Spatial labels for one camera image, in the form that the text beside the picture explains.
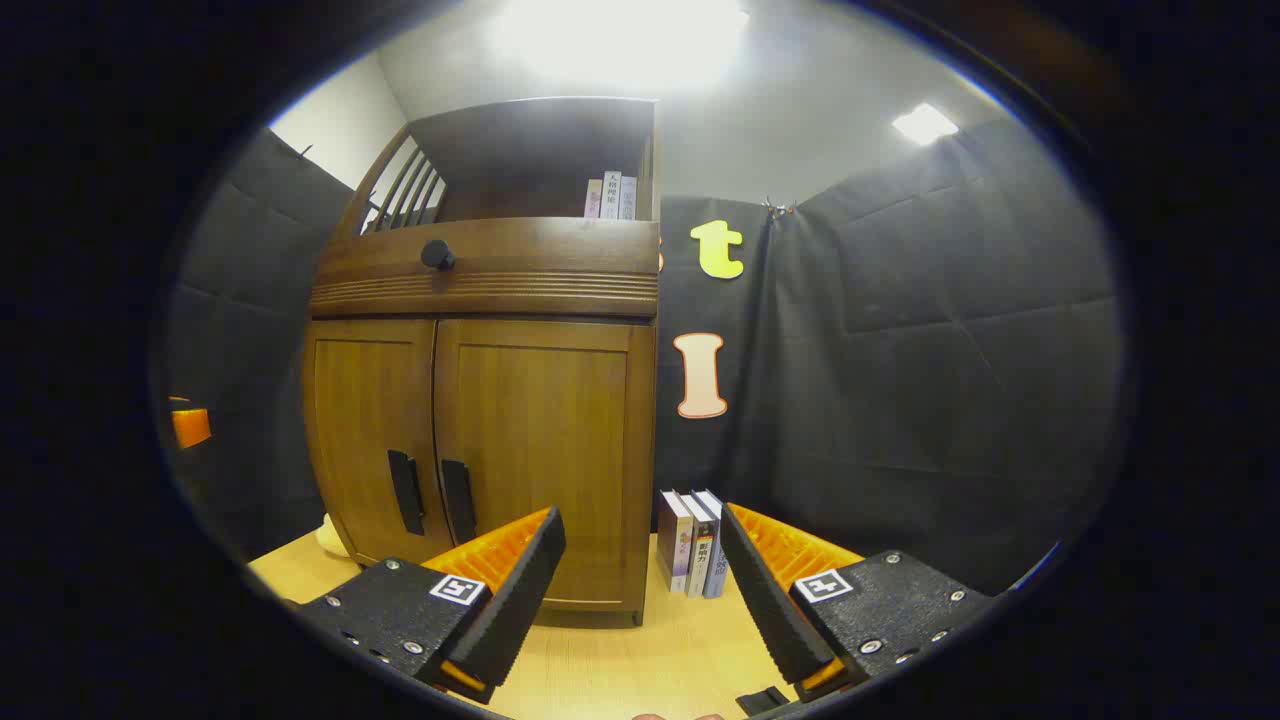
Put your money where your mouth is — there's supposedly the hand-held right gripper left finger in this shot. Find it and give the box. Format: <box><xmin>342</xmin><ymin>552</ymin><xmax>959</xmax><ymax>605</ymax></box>
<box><xmin>298</xmin><ymin>506</ymin><xmax>567</xmax><ymax>705</ymax></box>

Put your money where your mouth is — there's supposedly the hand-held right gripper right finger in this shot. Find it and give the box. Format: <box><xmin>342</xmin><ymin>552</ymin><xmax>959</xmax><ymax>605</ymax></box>
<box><xmin>720</xmin><ymin>502</ymin><xmax>996</xmax><ymax>701</ymax></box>

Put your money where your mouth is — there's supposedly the wooden shoe cabinet door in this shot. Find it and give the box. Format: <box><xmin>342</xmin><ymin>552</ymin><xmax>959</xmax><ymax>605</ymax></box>
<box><xmin>303</xmin><ymin>318</ymin><xmax>438</xmax><ymax>566</ymax></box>
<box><xmin>433</xmin><ymin>318</ymin><xmax>657</xmax><ymax>613</ymax></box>

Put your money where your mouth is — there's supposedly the wooden double-door shoe cabinet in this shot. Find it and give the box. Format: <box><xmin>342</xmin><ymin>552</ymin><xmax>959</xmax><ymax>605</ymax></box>
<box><xmin>303</xmin><ymin>97</ymin><xmax>661</xmax><ymax>626</ymax></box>

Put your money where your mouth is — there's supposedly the blue cover standing book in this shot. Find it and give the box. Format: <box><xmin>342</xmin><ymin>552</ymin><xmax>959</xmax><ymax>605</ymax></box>
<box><xmin>697</xmin><ymin>489</ymin><xmax>731</xmax><ymax>600</ymax></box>

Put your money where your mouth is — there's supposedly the white cover standing book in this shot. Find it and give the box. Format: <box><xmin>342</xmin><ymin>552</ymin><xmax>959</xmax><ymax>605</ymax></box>
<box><xmin>683</xmin><ymin>493</ymin><xmax>716</xmax><ymax>599</ymax></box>

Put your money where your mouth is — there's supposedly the purple cover standing book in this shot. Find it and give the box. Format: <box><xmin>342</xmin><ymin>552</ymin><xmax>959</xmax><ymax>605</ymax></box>
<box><xmin>657</xmin><ymin>490</ymin><xmax>694</xmax><ymax>593</ymax></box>

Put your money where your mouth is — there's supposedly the black backdrop cloth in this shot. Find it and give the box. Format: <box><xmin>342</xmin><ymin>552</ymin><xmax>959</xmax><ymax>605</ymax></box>
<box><xmin>165</xmin><ymin>118</ymin><xmax>1126</xmax><ymax>596</ymax></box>

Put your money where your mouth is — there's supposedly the wooden drawer front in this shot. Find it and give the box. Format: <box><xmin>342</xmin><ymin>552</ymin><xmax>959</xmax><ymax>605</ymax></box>
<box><xmin>308</xmin><ymin>217</ymin><xmax>661</xmax><ymax>321</ymax></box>

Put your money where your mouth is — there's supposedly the small ceiling light panel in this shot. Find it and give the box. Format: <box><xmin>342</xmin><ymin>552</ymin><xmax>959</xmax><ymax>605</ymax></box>
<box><xmin>892</xmin><ymin>103</ymin><xmax>960</xmax><ymax>147</ymax></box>

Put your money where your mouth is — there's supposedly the large ceiling light panel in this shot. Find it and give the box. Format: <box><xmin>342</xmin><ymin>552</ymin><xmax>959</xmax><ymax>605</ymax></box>
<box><xmin>490</xmin><ymin>0</ymin><xmax>751</xmax><ymax>91</ymax></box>

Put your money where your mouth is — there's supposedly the black door handle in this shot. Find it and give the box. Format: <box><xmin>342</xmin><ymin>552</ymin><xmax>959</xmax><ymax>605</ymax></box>
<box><xmin>441</xmin><ymin>459</ymin><xmax>478</xmax><ymax>545</ymax></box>
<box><xmin>387</xmin><ymin>450</ymin><xmax>427</xmax><ymax>537</ymax></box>

